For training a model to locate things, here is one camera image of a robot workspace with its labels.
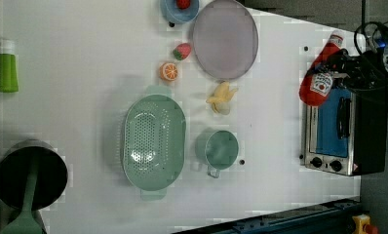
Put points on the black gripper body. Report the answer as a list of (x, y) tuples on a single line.
[(366, 72)]

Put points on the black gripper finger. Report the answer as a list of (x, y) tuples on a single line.
[(335, 62)]

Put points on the red ketchup bottle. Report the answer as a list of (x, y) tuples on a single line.
[(317, 82)]

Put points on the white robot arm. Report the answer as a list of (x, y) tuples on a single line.
[(382, 49)]

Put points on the green oval strainer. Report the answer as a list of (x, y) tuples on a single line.
[(154, 143)]

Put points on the black silver toaster oven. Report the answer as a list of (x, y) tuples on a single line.
[(346, 135)]

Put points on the lilac round plate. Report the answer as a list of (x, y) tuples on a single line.
[(225, 39)]

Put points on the peeled banana toy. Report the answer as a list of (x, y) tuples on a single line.
[(221, 97)]

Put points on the green mug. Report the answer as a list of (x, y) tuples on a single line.
[(218, 150)]

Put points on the yellow red clamp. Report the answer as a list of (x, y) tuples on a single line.
[(363, 225)]

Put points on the pink strawberry toy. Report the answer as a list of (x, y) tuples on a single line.
[(182, 51)]

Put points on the red strawberry in bowl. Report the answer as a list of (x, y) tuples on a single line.
[(183, 4)]

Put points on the orange slice toy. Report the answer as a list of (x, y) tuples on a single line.
[(168, 71)]

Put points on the blue bowl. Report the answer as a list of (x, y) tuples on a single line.
[(172, 13)]

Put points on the green squeeze bottle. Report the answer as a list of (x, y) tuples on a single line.
[(8, 67)]

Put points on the green spatula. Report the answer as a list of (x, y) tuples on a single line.
[(25, 222)]

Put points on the blue rail at table edge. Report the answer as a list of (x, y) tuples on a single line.
[(327, 218)]

